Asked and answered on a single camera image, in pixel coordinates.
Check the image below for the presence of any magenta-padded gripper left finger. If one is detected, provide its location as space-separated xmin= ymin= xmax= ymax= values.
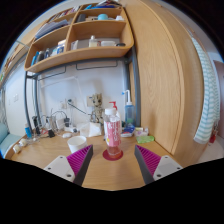
xmin=43 ymin=144 xmax=95 ymax=187

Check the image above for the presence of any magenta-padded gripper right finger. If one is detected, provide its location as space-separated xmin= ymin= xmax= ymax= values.
xmin=134 ymin=144 xmax=184 ymax=185

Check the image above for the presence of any clear bottle with pink label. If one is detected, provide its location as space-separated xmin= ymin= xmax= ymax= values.
xmin=103 ymin=107 xmax=123 ymax=158

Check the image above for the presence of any white paper cup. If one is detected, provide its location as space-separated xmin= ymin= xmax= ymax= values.
xmin=66 ymin=135 xmax=88 ymax=154

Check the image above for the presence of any green flat packet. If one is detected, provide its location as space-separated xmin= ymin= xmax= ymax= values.
xmin=135 ymin=134 xmax=156 ymax=145

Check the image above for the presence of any white power strip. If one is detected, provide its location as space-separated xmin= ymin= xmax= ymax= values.
xmin=54 ymin=116 xmax=67 ymax=131

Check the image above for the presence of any crumpled white tissue pack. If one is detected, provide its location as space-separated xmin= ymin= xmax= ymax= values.
xmin=77 ymin=121 xmax=103 ymax=138

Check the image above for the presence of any flat round red coaster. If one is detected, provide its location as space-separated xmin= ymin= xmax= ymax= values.
xmin=102 ymin=148 xmax=124 ymax=162

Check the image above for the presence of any small blue bottle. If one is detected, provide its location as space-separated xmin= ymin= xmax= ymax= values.
xmin=24 ymin=123 xmax=33 ymax=140

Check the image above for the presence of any blue and white pack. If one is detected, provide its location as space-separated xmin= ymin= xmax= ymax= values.
xmin=120 ymin=124 xmax=136 ymax=138

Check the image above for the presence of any teal seat cushion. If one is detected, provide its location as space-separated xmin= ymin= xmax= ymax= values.
xmin=0 ymin=123 xmax=21 ymax=158

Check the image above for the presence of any blue wash bottle white nozzle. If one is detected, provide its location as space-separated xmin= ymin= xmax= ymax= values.
xmin=121 ymin=89 xmax=136 ymax=127

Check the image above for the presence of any brown tree figurine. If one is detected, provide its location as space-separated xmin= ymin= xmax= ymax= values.
xmin=89 ymin=93 xmax=105 ymax=125

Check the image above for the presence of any green striped white towel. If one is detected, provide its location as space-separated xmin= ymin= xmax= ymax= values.
xmin=193 ymin=36 xmax=221 ymax=145

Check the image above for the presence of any wooden wardrobe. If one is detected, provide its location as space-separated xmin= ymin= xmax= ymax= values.
xmin=120 ymin=0 xmax=205 ymax=168

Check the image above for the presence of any wooden shelf unit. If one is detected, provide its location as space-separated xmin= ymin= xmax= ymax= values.
xmin=24 ymin=1 xmax=135 ymax=74

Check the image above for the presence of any grey metal desk frame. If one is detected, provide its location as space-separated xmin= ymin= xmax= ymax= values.
xmin=23 ymin=46 xmax=142 ymax=134

